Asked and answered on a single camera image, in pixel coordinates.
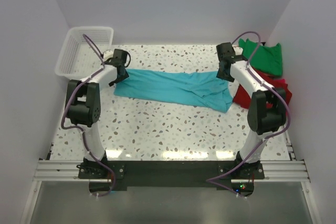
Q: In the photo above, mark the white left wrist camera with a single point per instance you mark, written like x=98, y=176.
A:
x=107, y=54

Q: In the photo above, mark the white plastic basket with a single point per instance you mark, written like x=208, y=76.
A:
x=77, y=59

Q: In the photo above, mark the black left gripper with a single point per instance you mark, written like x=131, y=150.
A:
x=125, y=76

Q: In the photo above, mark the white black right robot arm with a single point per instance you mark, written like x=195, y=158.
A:
x=267, y=109

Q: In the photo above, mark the aluminium front rail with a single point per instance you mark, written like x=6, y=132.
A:
x=274, y=171

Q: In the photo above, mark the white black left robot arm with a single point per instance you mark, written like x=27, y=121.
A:
x=83, y=104

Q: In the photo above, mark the turquoise t shirt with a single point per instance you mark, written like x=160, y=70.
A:
x=202, y=89

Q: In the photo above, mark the green folded t shirt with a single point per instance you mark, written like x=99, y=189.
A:
x=265, y=59

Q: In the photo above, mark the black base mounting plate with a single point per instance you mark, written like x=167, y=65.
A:
x=121, y=175

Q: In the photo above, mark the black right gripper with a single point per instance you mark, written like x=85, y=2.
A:
x=221, y=75

